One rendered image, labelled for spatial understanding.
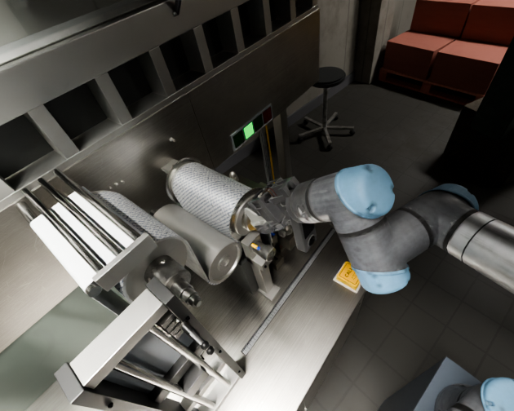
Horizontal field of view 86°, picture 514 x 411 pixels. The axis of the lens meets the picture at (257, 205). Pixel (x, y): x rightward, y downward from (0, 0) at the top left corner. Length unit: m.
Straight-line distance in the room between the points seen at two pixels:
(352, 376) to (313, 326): 0.92
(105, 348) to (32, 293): 0.50
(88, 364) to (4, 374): 0.64
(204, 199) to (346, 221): 0.42
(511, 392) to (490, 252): 0.35
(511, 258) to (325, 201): 0.23
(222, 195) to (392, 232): 0.41
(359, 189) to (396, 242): 0.11
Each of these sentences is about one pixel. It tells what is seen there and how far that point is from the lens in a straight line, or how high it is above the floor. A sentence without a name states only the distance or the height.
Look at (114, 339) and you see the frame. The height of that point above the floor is 1.44.
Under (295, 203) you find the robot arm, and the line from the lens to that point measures 0.47.
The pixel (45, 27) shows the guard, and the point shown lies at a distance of 0.74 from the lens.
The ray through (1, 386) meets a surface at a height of 1.04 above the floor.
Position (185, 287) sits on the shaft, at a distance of 0.53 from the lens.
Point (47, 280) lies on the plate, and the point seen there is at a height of 1.22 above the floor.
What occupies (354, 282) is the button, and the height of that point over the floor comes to 0.92.
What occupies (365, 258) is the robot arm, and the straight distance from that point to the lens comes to 0.43.
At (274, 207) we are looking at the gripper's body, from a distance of 0.54.
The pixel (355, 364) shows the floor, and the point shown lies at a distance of 1.84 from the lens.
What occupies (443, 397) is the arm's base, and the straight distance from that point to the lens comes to 0.92.
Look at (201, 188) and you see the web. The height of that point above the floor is 1.30.
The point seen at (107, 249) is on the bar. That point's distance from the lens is 0.54.
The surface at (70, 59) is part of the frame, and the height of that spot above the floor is 1.63.
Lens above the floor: 1.79
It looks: 48 degrees down
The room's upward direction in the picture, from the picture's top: 13 degrees counter-clockwise
